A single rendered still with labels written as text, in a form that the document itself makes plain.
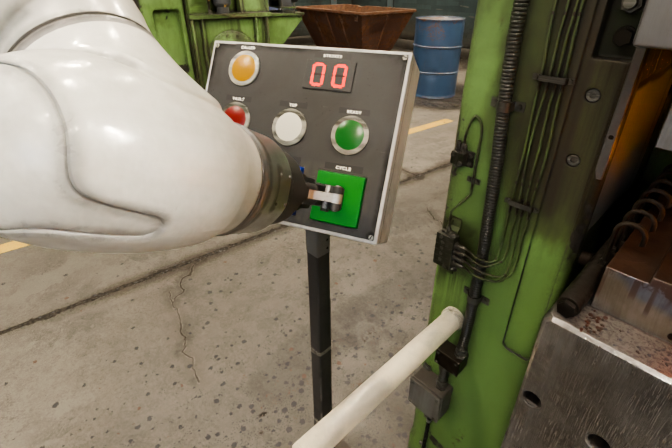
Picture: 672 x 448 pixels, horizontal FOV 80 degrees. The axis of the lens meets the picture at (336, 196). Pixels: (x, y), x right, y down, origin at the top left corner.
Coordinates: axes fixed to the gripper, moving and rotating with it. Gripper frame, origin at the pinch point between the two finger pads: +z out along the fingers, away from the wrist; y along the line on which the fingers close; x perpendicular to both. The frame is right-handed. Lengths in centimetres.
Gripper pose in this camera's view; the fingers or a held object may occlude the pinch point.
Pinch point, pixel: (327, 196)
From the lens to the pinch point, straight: 55.5
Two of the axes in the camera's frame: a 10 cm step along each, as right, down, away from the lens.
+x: 1.8, -9.8, 0.0
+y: 9.3, 1.8, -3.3
